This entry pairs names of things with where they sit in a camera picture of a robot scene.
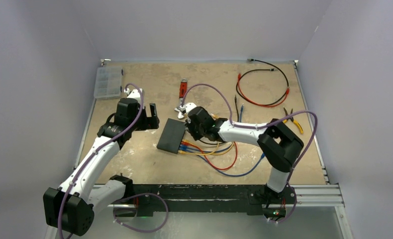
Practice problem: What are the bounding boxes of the black network switch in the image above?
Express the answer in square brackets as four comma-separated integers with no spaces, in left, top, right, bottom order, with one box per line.
[156,118,186,154]

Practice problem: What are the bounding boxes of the red ethernet cable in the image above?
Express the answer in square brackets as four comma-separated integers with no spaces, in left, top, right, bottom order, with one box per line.
[181,139,239,171]
[237,74,290,108]

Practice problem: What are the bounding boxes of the black braided cable teal plug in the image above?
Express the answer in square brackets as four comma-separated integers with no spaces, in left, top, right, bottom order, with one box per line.
[235,58,290,108]

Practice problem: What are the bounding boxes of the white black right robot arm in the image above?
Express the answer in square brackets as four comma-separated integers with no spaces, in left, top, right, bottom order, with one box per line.
[181,103,304,203]

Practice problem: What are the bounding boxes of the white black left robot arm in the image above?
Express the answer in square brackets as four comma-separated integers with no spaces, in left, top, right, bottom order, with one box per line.
[43,98,160,237]

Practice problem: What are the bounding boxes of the clear plastic organizer box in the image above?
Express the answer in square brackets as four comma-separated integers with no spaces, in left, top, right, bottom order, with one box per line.
[94,66,123,100]

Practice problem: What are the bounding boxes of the yellow black pliers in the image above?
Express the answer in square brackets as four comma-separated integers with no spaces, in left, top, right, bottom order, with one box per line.
[283,107,304,134]

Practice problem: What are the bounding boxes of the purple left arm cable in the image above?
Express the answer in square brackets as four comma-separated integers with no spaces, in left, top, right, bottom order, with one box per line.
[57,83,170,239]

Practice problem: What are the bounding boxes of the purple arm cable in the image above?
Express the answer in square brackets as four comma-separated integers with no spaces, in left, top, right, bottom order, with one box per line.
[57,83,170,239]
[181,83,318,226]

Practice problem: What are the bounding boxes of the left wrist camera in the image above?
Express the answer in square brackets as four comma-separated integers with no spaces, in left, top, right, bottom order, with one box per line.
[123,88,145,101]

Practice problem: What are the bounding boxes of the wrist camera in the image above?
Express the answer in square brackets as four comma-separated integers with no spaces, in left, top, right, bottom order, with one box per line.
[123,88,145,101]
[179,103,197,115]

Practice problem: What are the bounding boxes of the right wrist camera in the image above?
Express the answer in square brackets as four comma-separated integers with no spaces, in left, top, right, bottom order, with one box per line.
[179,103,197,115]

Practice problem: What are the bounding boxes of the blue ethernet cable upper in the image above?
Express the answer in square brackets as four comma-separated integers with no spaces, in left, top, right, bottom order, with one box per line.
[180,104,245,154]

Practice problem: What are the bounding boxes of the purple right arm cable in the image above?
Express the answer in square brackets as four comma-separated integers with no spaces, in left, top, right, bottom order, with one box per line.
[181,83,318,226]

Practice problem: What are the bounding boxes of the silver adjustable wrench red handle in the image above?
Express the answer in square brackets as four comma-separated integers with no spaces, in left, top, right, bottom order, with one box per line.
[174,79,188,120]

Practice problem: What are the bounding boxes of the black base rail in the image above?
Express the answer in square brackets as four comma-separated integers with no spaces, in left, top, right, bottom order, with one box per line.
[115,184,296,218]

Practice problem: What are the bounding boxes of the aluminium frame rail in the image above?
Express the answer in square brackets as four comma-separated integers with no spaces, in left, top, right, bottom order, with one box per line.
[43,180,352,239]

